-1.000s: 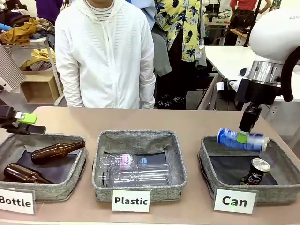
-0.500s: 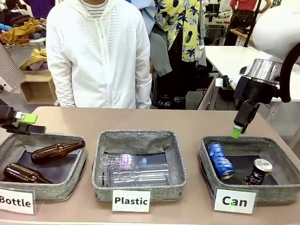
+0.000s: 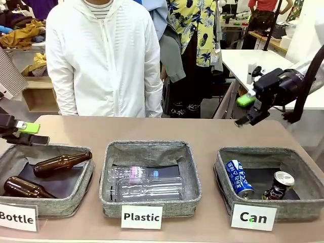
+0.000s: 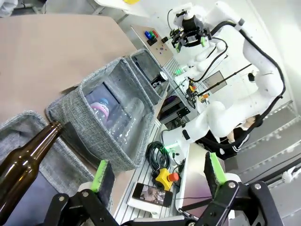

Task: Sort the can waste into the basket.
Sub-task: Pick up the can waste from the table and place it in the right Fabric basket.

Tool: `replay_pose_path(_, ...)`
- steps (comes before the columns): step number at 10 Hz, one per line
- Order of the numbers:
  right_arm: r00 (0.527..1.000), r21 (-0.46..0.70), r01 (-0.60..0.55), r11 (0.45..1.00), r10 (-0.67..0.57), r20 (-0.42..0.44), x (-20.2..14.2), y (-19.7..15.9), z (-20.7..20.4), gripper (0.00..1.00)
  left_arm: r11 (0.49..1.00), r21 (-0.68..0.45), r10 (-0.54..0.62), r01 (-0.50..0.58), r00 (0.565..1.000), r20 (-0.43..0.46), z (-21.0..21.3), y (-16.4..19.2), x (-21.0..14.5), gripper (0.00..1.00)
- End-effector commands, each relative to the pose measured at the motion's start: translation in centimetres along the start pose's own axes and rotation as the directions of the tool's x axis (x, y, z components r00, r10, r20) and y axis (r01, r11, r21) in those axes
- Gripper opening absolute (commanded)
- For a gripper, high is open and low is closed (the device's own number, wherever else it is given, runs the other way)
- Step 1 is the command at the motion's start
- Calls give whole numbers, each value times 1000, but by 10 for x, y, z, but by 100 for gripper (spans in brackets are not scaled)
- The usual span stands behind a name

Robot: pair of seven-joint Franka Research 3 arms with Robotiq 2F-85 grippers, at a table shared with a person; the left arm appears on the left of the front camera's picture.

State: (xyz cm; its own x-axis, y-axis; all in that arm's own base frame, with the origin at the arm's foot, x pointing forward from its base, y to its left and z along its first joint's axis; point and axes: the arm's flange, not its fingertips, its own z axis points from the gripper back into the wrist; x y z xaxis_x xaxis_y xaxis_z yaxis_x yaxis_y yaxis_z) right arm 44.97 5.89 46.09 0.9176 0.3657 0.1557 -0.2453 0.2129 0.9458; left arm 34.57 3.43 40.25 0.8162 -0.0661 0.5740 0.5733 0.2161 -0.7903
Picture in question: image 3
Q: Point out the grey fabric basket for bottles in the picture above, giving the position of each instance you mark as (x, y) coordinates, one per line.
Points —
(60, 202)

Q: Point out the black Pepsi drink can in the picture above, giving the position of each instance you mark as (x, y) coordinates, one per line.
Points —
(278, 187)

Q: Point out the wooden background table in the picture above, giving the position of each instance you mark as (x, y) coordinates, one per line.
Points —
(270, 41)

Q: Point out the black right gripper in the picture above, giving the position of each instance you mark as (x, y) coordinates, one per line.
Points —
(276, 88)

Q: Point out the clear bottle with pink label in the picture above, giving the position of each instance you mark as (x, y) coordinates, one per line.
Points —
(134, 172)

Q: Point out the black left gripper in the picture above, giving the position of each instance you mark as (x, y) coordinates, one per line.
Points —
(7, 129)

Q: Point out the person in red shirt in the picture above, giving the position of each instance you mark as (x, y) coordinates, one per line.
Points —
(262, 17)

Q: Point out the grey hanging garment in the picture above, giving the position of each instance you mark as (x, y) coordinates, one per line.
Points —
(172, 58)

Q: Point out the white Bottle label sign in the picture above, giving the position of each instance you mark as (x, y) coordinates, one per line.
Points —
(17, 217)

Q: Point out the yellow crumpled cloth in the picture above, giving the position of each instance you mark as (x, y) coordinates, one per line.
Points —
(38, 64)

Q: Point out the white Plastic label sign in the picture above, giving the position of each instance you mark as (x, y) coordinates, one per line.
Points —
(141, 217)

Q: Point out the grey fabric basket for cans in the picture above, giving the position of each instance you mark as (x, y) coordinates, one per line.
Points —
(291, 207)

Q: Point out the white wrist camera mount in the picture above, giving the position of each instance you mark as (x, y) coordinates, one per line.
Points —
(254, 73)

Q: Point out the large clear plastic bottle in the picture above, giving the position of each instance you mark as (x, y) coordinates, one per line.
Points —
(149, 189)

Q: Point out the wooden box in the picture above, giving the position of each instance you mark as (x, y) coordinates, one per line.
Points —
(40, 96)

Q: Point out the black patterned skirt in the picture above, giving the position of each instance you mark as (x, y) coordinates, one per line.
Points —
(186, 108)

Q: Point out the black stand pole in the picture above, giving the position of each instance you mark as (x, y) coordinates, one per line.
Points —
(272, 25)

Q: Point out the mustard cloth pile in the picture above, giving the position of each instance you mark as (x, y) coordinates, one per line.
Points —
(20, 35)

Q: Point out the white Can label sign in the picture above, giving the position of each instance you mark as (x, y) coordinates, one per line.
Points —
(253, 217)

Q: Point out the checkered cloth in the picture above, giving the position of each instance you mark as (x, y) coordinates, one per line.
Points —
(11, 73)

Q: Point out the yellow floral hanging shirt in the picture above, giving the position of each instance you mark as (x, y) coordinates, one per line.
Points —
(195, 25)

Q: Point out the purple garment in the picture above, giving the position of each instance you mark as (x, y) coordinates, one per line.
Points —
(44, 7)

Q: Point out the person in white jacket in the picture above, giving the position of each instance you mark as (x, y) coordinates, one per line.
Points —
(101, 63)

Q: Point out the white table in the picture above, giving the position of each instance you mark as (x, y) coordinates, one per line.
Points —
(253, 63)

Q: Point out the blue Pocari drink can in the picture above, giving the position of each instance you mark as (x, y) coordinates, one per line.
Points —
(239, 179)

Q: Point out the grey fabric basket for plastic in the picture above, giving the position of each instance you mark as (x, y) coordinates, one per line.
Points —
(149, 152)

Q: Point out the brown glass beer bottle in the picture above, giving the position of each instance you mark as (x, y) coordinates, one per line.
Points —
(25, 188)
(63, 163)

